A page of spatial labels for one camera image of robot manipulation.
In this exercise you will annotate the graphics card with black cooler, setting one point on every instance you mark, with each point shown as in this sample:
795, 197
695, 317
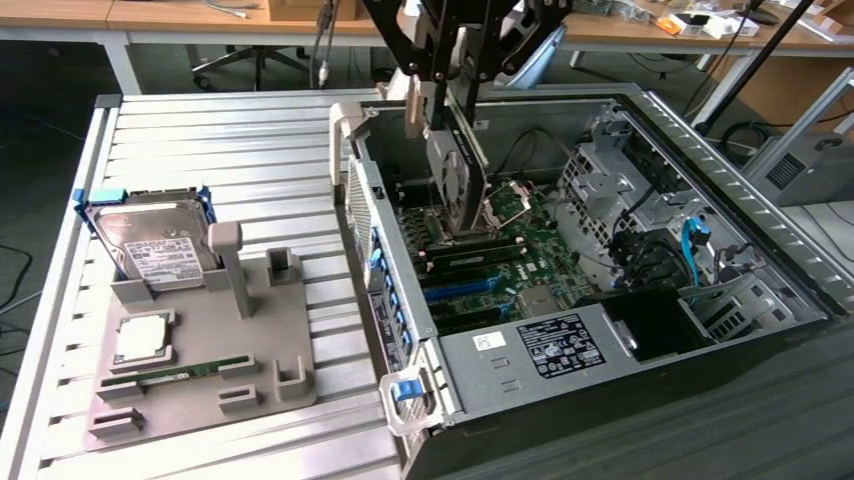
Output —
460, 190

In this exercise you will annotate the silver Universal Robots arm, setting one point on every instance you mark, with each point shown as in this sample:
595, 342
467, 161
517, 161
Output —
533, 60

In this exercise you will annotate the brown cardboard box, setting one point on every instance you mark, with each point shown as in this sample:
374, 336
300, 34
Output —
300, 10

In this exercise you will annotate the black office chair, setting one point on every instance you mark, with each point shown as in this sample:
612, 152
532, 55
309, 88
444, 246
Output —
256, 55

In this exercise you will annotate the white box black top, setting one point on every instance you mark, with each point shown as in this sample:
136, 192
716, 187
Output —
687, 25

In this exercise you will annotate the perforated metal drive cage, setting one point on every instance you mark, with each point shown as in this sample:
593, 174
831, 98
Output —
593, 185

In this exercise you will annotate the metal socket cover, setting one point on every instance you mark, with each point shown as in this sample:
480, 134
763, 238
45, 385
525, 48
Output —
513, 202

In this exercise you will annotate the black monitor foot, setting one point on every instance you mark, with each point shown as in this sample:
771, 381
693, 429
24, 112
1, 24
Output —
756, 12

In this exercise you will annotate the black tripod pole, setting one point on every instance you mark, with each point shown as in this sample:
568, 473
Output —
760, 55

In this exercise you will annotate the green motherboard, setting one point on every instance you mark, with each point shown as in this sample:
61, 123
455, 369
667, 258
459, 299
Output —
540, 250

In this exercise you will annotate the black installed RAM stick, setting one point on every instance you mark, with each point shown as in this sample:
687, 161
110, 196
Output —
476, 257

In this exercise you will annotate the blue expansion slot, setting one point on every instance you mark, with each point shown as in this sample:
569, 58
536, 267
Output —
460, 290

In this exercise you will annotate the grey machine housing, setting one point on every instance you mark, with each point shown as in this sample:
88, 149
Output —
820, 170

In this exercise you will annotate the silver chipset heatsink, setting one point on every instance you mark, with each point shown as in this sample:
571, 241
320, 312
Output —
541, 300

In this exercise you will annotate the hard drive with blue caddy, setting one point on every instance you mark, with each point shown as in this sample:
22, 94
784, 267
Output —
100, 197

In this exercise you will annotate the black expansion slot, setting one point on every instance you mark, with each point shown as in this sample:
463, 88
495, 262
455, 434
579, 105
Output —
467, 311
473, 324

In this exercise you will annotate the silver hard disk drive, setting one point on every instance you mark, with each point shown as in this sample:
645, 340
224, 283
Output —
153, 250

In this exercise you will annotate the black plastic shroud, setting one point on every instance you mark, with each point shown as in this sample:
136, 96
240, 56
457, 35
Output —
647, 320

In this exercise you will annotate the grey metal disk bay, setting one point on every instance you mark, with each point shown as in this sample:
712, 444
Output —
733, 310

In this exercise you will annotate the grey power supply unit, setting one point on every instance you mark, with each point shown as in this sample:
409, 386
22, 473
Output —
493, 370

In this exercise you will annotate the grey plastic parts rack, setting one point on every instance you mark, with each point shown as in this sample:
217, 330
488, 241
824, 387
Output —
200, 350

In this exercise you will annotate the blue case latch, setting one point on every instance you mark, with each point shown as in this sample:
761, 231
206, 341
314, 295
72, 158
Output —
405, 391

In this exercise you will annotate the silver CPU chip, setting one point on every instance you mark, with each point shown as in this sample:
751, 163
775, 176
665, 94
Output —
140, 340

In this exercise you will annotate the green RAM stick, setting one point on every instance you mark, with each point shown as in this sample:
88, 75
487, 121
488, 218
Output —
180, 374

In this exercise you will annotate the open black PC case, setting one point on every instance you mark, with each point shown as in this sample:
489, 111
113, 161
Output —
733, 400

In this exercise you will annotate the wooden desk white frame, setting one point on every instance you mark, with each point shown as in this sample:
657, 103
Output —
53, 15
793, 44

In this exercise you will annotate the aluminium profile post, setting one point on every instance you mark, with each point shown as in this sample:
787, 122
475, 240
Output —
816, 107

